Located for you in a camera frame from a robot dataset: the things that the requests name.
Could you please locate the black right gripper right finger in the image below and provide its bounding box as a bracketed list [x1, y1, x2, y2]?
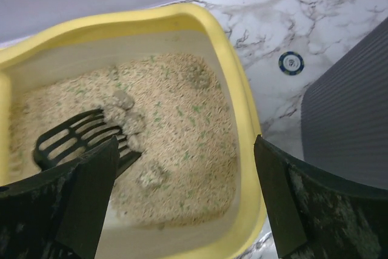
[254, 135, 307, 258]

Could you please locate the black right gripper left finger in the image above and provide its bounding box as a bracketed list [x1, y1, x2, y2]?
[56, 137, 119, 258]

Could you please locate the black slotted litter scoop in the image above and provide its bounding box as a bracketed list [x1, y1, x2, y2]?
[32, 109, 142, 176]

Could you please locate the yellow plastic litter box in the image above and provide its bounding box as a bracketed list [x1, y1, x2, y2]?
[1, 4, 266, 258]

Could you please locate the grey litter clump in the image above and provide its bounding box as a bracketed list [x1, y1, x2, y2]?
[102, 90, 146, 152]

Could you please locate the beige cat litter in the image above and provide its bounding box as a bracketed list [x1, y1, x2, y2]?
[10, 53, 238, 226]

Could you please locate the grey ribbed trash can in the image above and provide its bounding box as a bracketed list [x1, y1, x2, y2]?
[301, 20, 387, 190]

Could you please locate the blue round marker chip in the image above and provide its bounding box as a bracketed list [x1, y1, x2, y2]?
[278, 51, 304, 76]

